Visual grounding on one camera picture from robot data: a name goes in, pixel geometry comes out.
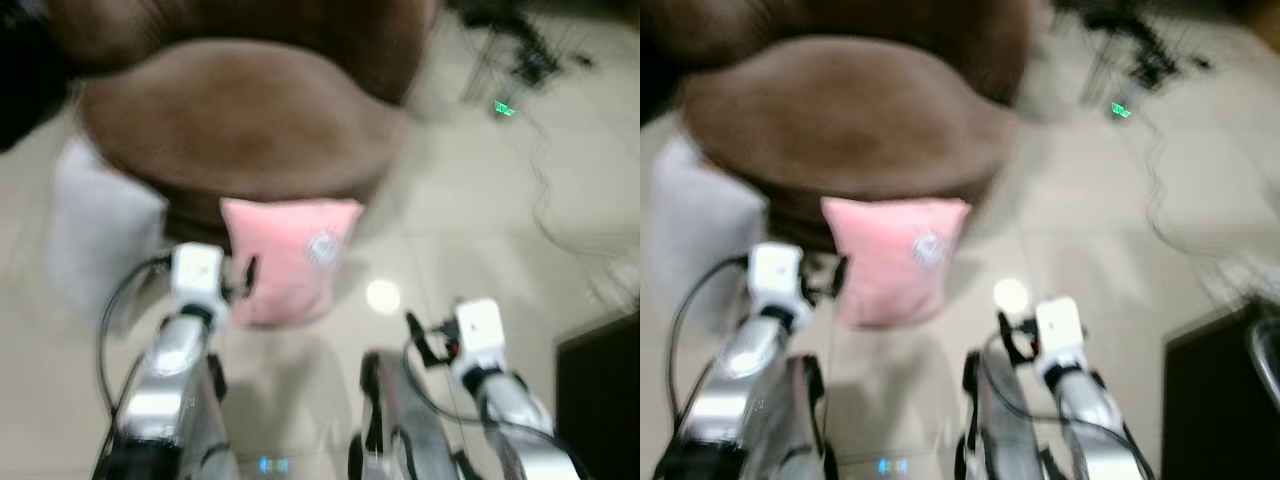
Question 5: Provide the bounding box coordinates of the pink square pillow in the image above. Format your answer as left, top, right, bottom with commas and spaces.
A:
220, 197, 366, 329
820, 196, 973, 331

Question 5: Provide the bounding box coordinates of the white pillow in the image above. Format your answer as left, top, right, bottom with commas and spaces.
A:
45, 135, 169, 326
645, 135, 769, 331

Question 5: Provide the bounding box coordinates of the brown round sofa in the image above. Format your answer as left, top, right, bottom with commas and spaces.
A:
45, 0, 441, 246
640, 0, 1051, 251

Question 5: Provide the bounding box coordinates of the robot right leg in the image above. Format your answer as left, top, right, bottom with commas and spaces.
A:
348, 350, 453, 480
955, 350, 1051, 480

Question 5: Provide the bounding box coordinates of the robot leg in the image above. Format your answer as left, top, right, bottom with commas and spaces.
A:
955, 350, 1051, 480
760, 355, 836, 480
348, 350, 453, 480
180, 350, 241, 480

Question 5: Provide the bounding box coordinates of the robot left leg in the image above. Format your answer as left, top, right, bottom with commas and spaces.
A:
180, 350, 241, 480
760, 355, 836, 480

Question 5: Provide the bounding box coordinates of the black cabinet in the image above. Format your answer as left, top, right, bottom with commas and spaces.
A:
1160, 300, 1280, 480
555, 310, 641, 480

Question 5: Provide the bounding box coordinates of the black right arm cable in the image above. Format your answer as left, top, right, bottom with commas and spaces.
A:
985, 335, 1151, 480
400, 335, 586, 480

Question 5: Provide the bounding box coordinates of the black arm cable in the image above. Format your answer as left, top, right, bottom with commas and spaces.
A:
400, 335, 586, 480
96, 255, 173, 421
666, 255, 751, 421
985, 335, 1151, 480

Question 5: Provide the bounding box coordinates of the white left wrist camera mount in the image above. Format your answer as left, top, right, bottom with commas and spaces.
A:
748, 243, 806, 306
170, 243, 229, 306

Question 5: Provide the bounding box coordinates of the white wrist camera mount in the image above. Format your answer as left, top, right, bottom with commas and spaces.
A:
748, 243, 806, 306
452, 298, 506, 371
170, 243, 229, 306
1033, 297, 1086, 373

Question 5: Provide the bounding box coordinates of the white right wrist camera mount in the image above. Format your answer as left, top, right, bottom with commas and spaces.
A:
452, 298, 506, 371
1033, 297, 1086, 373

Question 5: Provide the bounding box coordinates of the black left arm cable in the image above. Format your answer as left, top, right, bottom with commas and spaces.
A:
666, 255, 751, 421
96, 255, 173, 421

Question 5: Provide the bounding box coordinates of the thin grey floor cable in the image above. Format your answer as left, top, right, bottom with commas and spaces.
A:
515, 105, 626, 261
1130, 105, 1241, 261

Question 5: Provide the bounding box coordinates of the black cable tangle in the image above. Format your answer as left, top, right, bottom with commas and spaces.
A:
1060, 0, 1216, 91
450, 0, 596, 86

